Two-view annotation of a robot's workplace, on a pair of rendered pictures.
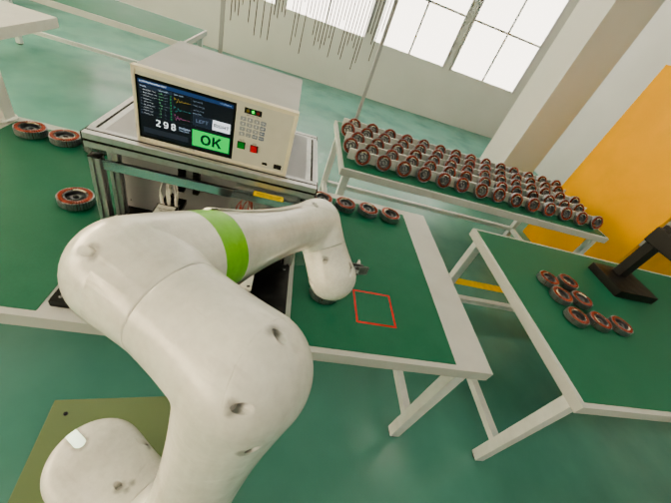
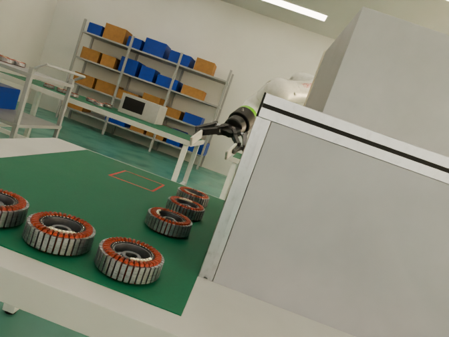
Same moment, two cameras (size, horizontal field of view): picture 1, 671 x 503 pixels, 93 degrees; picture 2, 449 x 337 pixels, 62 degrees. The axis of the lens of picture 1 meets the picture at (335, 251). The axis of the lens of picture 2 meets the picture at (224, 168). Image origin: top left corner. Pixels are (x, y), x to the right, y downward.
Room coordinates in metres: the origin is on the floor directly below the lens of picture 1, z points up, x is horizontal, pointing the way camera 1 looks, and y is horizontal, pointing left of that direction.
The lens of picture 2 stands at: (1.99, 0.47, 1.04)
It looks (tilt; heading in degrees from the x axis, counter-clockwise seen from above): 7 degrees down; 200
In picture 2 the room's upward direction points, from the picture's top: 20 degrees clockwise
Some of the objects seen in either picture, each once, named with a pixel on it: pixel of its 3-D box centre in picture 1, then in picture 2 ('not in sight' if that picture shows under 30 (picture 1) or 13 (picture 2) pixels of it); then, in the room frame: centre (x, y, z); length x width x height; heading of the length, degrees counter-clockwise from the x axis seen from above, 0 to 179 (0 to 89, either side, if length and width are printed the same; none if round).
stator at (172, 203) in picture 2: not in sight; (185, 208); (1.01, 0.04, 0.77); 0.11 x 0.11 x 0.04
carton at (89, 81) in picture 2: not in sight; (87, 81); (-4.16, -5.13, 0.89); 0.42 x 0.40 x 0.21; 105
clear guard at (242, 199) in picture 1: (270, 216); not in sight; (0.78, 0.23, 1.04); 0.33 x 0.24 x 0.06; 17
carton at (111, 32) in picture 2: not in sight; (117, 35); (-4.24, -4.83, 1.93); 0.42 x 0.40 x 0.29; 109
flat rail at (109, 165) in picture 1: (207, 187); not in sight; (0.81, 0.45, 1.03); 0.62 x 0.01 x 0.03; 107
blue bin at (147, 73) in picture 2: not in sight; (149, 75); (-4.48, -4.01, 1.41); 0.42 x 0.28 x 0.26; 18
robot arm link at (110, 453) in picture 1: (107, 479); not in sight; (0.11, 0.21, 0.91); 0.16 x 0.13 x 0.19; 72
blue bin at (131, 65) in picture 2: not in sight; (131, 67); (-4.37, -4.38, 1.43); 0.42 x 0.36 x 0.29; 15
